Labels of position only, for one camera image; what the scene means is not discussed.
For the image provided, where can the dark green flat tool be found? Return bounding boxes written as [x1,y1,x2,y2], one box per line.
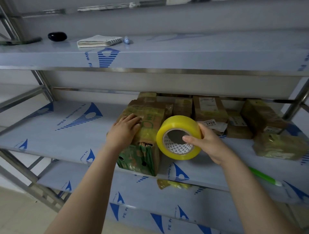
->
[0,37,43,46]

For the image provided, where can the green and white marker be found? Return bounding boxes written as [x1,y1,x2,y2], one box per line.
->
[248,166,283,187]

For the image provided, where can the yellow packing tape roll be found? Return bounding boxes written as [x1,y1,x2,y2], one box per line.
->
[156,115,202,161]

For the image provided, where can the green printed cardboard box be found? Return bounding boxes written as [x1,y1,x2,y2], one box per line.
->
[117,106,167,177]

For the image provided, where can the black oval case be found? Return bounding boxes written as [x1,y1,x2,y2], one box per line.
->
[47,32,68,42]

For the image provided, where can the person's right forearm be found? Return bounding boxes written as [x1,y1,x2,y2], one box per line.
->
[220,155,303,234]

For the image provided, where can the white spiral notebook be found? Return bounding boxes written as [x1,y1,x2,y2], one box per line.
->
[77,35,123,48]

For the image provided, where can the crumpled yellow tape scrap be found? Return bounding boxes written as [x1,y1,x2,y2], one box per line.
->
[157,179,192,190]

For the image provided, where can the person's right hand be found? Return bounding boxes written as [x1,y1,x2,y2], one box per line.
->
[182,122,234,167]

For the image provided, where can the steel shelf rack with film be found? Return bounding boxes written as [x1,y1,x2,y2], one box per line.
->
[0,0,309,234]

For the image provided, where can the person's left hand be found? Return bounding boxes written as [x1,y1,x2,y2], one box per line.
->
[106,113,142,155]

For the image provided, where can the white labelled packet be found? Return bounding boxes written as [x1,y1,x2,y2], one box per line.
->
[202,119,228,133]

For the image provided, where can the person's left forearm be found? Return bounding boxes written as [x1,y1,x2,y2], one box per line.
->
[45,145,125,234]

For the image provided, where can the pile of taped brown parcels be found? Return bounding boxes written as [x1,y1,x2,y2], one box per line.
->
[128,92,309,161]

